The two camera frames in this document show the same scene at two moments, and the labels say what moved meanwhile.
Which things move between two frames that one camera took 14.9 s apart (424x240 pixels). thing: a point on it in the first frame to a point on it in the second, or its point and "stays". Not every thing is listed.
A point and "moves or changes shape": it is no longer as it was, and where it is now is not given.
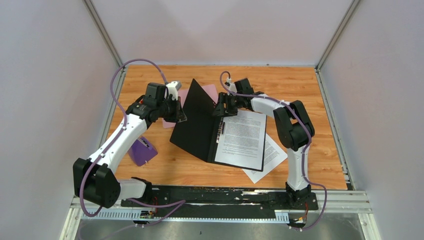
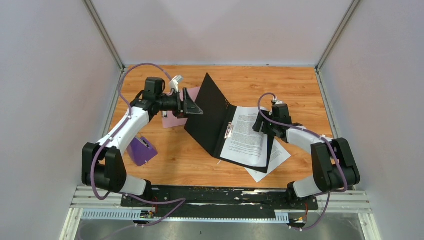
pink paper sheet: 210,89 to 172,121
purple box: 142,151 stays
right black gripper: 219,109 to 256,127
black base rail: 218,198 stays
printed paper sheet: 242,143 moves or changes shape
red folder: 199,134 moves or changes shape
